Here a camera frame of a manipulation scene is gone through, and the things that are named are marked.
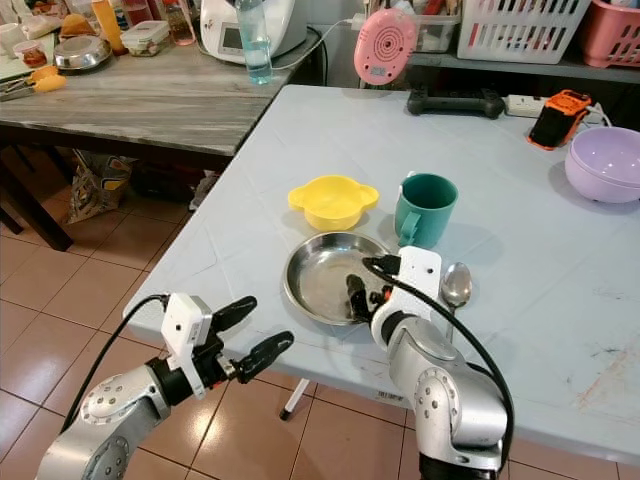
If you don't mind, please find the white kitchen appliance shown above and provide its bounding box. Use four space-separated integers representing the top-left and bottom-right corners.
199 0 307 64

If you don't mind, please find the white appliance cable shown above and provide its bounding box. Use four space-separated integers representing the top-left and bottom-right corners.
272 14 373 73

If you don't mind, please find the printed bag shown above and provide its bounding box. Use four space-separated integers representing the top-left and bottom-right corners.
67 149 138 225

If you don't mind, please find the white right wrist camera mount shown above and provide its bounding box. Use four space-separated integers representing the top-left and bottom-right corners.
380 245 444 318

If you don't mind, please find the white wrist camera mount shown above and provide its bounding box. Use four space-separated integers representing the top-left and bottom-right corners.
380 245 444 318
159 292 214 370

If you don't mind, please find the green plastic mug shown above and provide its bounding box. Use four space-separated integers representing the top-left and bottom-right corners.
393 171 460 251

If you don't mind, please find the white table leg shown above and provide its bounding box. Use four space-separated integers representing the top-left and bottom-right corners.
280 377 312 422

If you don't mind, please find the pink round fan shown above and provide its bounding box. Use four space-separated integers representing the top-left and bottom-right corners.
353 7 420 88

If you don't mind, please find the pinkish glass jar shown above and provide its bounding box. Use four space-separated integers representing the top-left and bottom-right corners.
164 0 197 47

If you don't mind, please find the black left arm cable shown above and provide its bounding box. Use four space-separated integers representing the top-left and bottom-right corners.
60 293 169 436

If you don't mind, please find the steel mixing bowl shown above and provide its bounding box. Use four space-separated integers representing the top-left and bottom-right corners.
52 35 114 75

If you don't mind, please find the black robot waist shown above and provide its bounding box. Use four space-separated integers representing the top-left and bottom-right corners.
418 454 508 480

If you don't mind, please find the yellow plastic bowl with handles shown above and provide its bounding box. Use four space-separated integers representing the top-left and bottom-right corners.
287 174 382 233

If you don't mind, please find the white ceramic mug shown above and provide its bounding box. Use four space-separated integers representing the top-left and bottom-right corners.
0 21 27 57

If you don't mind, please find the black handle-shaped controller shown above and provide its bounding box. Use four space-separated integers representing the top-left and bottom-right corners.
405 86 508 121

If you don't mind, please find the white slotted plastic basket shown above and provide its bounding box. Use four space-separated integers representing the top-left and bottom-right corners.
456 0 592 65

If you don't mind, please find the round steel plate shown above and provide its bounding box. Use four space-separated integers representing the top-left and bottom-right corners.
282 231 392 327

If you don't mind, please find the yellow-handled tool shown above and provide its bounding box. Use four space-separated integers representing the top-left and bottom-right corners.
0 65 68 102

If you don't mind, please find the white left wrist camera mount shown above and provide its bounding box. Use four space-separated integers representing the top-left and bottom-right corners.
159 292 214 370

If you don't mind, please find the small jar with red contents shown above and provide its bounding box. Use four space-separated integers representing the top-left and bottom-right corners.
12 39 50 70

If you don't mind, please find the orange and black handheld device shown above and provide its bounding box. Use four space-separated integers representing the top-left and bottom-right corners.
526 88 594 153

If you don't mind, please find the clear lidded food container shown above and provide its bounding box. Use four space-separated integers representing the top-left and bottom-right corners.
119 20 172 58

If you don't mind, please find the dark wooden table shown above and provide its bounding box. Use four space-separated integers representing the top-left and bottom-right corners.
0 38 323 253

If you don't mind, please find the white power strip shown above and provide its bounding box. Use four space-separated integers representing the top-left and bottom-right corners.
504 93 548 119

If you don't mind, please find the clear water bottle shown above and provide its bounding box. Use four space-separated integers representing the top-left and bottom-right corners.
235 0 275 87

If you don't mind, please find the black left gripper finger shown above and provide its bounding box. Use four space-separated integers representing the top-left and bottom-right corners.
211 296 258 336
234 331 295 384

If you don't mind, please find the steel spoon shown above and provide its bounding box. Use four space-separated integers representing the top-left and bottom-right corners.
441 261 474 343

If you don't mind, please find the orange bottle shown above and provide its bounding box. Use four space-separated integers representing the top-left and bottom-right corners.
89 0 127 56

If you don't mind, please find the pink plastic basket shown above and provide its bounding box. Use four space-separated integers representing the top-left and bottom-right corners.
577 0 640 70

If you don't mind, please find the lilac plastic bowl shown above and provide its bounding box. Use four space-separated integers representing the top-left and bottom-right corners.
563 126 640 206

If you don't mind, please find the clear plastic storage box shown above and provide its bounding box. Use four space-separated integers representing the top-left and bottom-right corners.
414 11 462 54

